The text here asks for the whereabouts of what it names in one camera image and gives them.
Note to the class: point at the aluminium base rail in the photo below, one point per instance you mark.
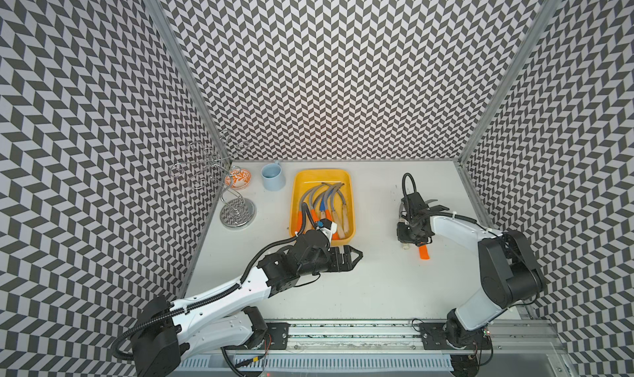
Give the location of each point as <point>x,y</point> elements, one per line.
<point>345,347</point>

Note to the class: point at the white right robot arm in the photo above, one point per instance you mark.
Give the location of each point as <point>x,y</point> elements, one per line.
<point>508,268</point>

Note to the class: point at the yellow plastic storage box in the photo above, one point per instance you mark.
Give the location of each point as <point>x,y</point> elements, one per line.
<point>307,179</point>

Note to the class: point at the orange patterned white bowl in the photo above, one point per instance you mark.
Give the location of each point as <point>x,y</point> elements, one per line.
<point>238,178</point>

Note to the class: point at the light blue ceramic cup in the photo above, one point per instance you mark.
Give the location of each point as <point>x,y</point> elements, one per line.
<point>273,177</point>

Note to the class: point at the grey sickle wooden handle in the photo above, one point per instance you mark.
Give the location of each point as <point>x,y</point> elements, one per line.
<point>343,216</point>

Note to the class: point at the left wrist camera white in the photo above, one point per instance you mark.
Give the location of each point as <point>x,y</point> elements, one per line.
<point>327,227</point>

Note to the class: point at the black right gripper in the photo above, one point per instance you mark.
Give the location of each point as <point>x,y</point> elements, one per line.
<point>404,237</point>

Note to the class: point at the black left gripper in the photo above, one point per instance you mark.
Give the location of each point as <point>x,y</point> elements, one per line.
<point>347,264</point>

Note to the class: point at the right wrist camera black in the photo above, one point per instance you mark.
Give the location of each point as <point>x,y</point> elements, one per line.
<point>413,204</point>

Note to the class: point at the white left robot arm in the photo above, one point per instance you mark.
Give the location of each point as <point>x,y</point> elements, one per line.
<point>166,333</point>

